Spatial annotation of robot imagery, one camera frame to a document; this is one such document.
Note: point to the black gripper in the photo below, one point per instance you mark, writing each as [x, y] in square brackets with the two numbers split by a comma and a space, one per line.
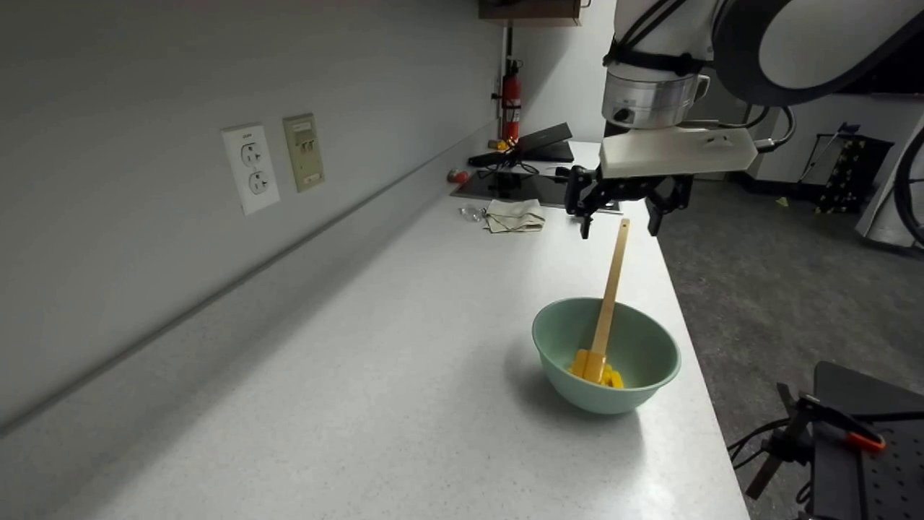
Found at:
[639, 188]

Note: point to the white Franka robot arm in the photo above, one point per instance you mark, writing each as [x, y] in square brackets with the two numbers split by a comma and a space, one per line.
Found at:
[653, 96]

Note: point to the mint green bowl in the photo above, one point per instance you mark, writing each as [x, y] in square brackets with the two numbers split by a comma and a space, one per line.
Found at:
[559, 363]

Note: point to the beige crumpled cloth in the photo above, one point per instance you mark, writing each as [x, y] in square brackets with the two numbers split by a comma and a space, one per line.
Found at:
[506, 219]

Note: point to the red fire extinguisher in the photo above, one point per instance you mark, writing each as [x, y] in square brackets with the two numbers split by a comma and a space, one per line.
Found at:
[510, 96]

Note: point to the small red object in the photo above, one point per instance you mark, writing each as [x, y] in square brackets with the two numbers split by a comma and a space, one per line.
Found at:
[460, 178]

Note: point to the yellow food pieces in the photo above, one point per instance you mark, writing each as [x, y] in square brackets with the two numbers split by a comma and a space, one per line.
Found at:
[613, 376]

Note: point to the white background machine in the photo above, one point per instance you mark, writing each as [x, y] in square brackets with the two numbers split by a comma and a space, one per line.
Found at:
[883, 191]

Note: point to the black perforated board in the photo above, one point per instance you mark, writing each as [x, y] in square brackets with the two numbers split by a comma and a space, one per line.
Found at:
[886, 481]

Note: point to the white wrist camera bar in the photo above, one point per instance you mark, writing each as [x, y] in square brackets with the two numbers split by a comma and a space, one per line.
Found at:
[681, 151]

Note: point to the white wall power outlet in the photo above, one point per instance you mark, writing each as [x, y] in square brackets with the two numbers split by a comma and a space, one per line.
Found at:
[252, 169]

